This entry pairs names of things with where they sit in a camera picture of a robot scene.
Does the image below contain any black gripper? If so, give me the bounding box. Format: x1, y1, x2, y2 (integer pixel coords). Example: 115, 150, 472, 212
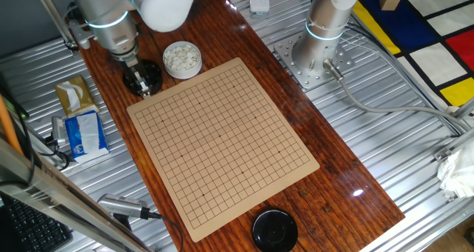
121, 57, 153, 99

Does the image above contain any beige go board mat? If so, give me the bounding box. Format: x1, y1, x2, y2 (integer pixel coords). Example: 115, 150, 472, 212
126, 56, 321, 243

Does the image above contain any black round stone bowl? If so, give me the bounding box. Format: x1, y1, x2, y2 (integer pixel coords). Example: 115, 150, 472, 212
121, 59, 164, 97

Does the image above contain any white round stone bowl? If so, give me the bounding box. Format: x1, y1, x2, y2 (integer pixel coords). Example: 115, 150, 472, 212
162, 40, 203, 80

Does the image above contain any heap of white go stones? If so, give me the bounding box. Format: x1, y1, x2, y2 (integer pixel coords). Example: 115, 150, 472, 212
164, 44, 200, 71

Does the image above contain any gold tissue pack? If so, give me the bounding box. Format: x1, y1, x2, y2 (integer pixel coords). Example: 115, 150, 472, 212
54, 74, 100, 118

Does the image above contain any blue tissue pack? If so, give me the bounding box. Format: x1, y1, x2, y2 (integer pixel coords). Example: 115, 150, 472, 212
64, 110, 111, 164

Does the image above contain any small silver device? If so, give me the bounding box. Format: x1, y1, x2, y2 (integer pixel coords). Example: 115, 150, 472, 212
50, 116, 68, 146

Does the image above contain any thin aluminium pole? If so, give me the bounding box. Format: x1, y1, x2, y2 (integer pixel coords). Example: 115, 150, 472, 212
31, 0, 79, 55

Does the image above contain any orange pole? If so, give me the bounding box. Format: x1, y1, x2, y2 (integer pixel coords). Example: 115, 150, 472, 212
0, 94, 24, 155

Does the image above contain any black computer keyboard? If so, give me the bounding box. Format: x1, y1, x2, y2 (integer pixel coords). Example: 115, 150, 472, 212
3, 196, 74, 252

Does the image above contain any black round bowl lid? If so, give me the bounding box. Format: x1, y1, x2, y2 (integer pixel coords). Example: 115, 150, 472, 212
251, 206, 299, 252

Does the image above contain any small wooden cube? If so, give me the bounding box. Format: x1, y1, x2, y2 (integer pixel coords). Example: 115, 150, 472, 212
378, 0, 401, 12

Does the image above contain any colourful checked cloth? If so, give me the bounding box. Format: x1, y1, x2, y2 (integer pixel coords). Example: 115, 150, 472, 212
351, 0, 474, 108

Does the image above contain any white crumpled cloth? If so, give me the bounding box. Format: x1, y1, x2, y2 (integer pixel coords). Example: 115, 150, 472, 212
436, 147, 474, 199

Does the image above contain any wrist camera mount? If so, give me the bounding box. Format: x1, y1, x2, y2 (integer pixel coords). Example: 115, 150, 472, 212
66, 10, 98, 50

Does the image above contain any silver ribbed camera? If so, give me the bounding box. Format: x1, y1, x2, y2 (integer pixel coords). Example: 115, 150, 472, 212
96, 193, 151, 220

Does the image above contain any aluminium frame bar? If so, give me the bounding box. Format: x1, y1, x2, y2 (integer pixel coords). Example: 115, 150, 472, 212
0, 136, 153, 252

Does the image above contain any black camera cable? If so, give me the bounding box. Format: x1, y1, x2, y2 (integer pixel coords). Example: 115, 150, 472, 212
147, 210, 185, 252

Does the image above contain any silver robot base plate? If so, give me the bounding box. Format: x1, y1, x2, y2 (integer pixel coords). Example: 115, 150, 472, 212
273, 31, 356, 90

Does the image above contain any thick grey base cable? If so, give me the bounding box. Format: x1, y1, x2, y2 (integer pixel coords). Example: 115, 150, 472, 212
322, 59, 471, 133

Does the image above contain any grey floor cable bundle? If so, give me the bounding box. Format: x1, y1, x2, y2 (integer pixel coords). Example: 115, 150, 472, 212
344, 21, 474, 134

